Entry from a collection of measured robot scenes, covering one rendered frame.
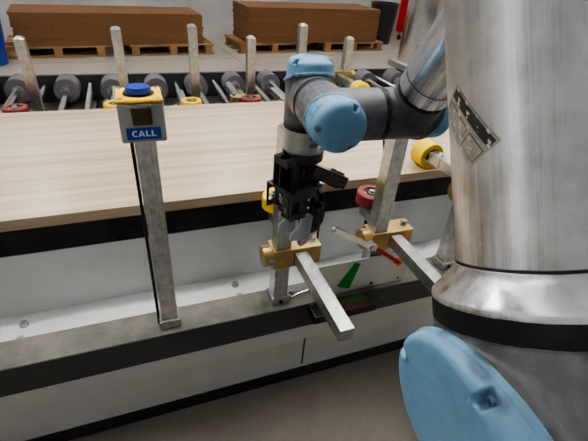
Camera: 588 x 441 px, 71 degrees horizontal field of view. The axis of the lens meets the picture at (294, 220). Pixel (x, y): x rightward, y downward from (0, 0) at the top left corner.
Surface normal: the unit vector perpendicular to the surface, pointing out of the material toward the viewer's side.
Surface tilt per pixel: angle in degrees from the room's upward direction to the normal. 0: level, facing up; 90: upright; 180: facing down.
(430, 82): 113
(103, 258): 90
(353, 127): 90
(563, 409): 46
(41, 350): 0
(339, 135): 90
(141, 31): 90
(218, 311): 0
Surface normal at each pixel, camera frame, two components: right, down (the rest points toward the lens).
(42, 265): 0.34, 0.54
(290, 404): 0.07, -0.83
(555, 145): -0.24, 0.07
